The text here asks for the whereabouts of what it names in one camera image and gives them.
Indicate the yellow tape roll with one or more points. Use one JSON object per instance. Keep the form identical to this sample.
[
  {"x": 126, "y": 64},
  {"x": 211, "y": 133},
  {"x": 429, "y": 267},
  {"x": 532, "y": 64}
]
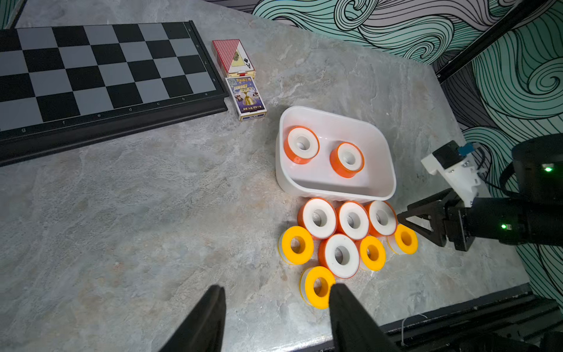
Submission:
[
  {"x": 372, "y": 253},
  {"x": 315, "y": 286},
  {"x": 404, "y": 241},
  {"x": 295, "y": 246}
]

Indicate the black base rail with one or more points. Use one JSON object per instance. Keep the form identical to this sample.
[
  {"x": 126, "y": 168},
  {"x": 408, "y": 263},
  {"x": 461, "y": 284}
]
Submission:
[{"x": 508, "y": 320}]

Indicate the blue playing card box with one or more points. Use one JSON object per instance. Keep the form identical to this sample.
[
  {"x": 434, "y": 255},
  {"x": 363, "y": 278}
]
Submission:
[{"x": 246, "y": 97}]

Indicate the white storage box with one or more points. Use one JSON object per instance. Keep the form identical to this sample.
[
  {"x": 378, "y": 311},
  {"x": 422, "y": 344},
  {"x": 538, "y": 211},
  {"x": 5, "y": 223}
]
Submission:
[{"x": 320, "y": 154}]

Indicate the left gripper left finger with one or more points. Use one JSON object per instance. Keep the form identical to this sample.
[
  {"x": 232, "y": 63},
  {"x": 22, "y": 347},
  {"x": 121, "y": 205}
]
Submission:
[{"x": 203, "y": 328}]

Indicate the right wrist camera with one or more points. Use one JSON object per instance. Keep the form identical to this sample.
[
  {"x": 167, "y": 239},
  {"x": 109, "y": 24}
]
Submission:
[{"x": 459, "y": 169}]

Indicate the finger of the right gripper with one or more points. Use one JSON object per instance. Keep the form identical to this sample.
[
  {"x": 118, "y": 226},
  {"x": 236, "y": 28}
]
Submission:
[{"x": 429, "y": 209}]

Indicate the black grey chessboard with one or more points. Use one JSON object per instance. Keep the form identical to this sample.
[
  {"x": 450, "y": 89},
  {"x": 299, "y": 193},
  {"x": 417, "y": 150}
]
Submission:
[{"x": 65, "y": 87}]

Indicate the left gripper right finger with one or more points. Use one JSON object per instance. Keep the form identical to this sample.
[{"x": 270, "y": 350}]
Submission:
[{"x": 352, "y": 327}]

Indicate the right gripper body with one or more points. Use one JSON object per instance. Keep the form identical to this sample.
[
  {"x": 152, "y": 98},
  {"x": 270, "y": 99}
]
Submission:
[{"x": 444, "y": 211}]

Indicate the orange tape roll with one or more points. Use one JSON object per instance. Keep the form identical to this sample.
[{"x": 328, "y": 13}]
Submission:
[
  {"x": 382, "y": 218},
  {"x": 352, "y": 220},
  {"x": 318, "y": 217},
  {"x": 340, "y": 256},
  {"x": 301, "y": 145},
  {"x": 347, "y": 160}
]

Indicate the red playing card box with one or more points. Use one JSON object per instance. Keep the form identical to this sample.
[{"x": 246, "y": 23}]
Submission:
[{"x": 233, "y": 59}]

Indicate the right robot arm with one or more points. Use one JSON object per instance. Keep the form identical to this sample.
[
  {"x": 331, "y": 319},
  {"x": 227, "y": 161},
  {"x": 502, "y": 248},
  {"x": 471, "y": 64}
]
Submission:
[{"x": 529, "y": 212}]

